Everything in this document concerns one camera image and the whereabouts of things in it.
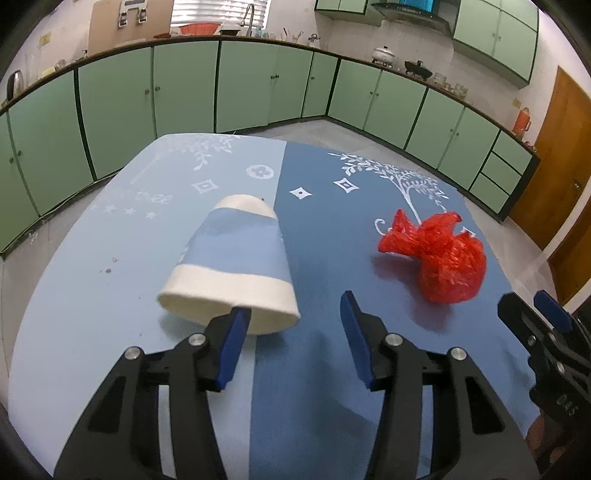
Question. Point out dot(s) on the steel faucet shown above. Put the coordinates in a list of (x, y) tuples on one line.
[(249, 18)]

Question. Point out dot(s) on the red thermos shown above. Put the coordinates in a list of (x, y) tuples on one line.
[(521, 123)]

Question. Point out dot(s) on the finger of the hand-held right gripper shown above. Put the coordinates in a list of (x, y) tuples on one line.
[(519, 318), (551, 311)]

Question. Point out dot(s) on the blue white paper cup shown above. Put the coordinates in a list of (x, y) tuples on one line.
[(235, 249)]

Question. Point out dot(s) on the steel kettle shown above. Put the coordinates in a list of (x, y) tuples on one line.
[(14, 85)]

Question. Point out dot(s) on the window blind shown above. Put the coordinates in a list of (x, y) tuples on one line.
[(217, 11)]

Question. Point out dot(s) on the row of glass jars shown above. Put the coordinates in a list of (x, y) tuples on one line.
[(450, 85)]

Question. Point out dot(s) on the blue printed tablecloth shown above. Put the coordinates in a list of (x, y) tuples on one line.
[(323, 240)]

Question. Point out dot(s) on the red plastic bag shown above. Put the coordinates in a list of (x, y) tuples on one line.
[(443, 258)]

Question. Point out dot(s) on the range hood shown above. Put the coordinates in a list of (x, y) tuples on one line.
[(415, 18)]

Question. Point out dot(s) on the person's right hand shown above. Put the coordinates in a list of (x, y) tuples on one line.
[(538, 436)]

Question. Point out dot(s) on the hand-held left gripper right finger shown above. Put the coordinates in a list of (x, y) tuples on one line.
[(355, 341)]

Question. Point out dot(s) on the green base cabinets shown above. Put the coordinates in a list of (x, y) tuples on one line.
[(184, 83)]

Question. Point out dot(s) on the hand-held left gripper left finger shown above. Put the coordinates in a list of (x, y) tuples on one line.
[(231, 350)]

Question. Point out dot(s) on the red plastic basin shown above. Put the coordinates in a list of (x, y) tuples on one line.
[(199, 28)]

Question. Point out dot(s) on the brown cardboard board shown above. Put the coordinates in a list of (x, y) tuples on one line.
[(124, 27)]

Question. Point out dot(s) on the black wok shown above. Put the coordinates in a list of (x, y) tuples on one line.
[(419, 69)]

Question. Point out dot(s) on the green wall cabinet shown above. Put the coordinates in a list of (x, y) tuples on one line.
[(346, 5), (498, 32)]

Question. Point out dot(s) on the brown wooden door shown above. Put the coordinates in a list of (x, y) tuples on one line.
[(554, 161), (575, 263)]

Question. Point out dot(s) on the white lidded pot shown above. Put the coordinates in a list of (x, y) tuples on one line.
[(384, 55)]

